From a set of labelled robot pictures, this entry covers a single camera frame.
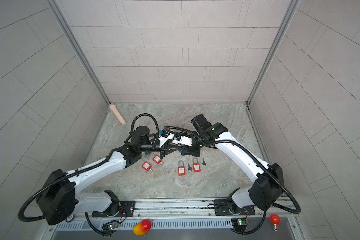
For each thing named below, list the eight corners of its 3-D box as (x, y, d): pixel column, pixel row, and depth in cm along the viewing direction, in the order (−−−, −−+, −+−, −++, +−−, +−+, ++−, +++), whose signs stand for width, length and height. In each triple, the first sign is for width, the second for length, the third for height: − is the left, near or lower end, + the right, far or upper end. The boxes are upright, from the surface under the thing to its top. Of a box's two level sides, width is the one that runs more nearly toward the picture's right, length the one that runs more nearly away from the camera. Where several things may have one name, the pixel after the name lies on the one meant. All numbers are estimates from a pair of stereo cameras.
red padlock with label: (178, 175, 84) (177, 174, 82) (178, 161, 89) (178, 160, 87) (185, 175, 84) (185, 174, 82) (185, 161, 89) (185, 160, 87)
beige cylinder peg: (122, 126, 105) (120, 123, 102) (109, 107, 116) (107, 104, 114) (128, 123, 107) (127, 120, 104) (115, 104, 118) (113, 102, 116)
